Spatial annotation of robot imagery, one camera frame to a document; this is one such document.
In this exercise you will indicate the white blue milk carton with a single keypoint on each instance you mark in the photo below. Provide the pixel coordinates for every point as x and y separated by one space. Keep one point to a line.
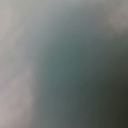
63 63

